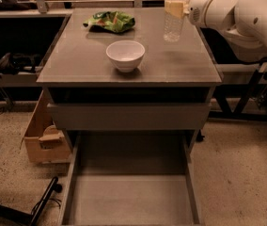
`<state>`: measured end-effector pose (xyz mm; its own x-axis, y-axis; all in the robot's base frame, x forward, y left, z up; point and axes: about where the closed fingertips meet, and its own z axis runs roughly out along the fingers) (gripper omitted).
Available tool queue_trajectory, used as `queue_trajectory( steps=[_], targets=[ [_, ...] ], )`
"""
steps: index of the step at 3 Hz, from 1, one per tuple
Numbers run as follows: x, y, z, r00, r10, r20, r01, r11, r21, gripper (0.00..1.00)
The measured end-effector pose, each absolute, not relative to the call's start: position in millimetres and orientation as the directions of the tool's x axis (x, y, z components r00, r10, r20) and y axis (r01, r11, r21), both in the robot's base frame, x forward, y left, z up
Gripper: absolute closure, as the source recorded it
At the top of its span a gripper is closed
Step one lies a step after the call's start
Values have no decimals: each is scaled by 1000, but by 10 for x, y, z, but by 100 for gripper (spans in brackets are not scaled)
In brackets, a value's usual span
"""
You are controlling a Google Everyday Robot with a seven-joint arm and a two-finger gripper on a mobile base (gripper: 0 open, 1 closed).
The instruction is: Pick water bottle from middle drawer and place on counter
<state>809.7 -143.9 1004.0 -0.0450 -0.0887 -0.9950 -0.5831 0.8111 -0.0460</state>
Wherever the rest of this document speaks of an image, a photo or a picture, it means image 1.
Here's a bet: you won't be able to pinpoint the black stand with cables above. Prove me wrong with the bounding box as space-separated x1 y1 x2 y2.
0 176 64 226

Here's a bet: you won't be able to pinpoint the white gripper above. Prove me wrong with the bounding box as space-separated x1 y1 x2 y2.
165 0 238 28

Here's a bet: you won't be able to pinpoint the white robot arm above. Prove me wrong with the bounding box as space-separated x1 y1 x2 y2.
192 0 267 226

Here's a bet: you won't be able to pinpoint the black headphones on shelf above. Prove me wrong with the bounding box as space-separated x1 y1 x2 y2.
0 53 41 74

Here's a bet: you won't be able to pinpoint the green chip bag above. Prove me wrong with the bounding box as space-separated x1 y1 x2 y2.
83 10 135 34

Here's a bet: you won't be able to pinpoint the clear plastic water bottle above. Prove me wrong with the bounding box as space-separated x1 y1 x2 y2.
164 0 189 42

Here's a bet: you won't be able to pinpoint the cardboard box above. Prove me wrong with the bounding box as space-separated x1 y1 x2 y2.
24 92 71 163

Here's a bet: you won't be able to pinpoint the white ceramic bowl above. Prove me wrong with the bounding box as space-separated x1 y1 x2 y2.
106 40 145 73

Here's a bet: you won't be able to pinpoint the grey drawer cabinet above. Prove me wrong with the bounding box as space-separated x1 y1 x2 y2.
38 8 221 149

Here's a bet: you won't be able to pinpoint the grey upper drawer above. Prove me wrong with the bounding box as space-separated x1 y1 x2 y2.
47 103 211 131

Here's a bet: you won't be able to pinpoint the open middle drawer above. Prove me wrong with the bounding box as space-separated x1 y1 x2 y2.
57 132 204 226

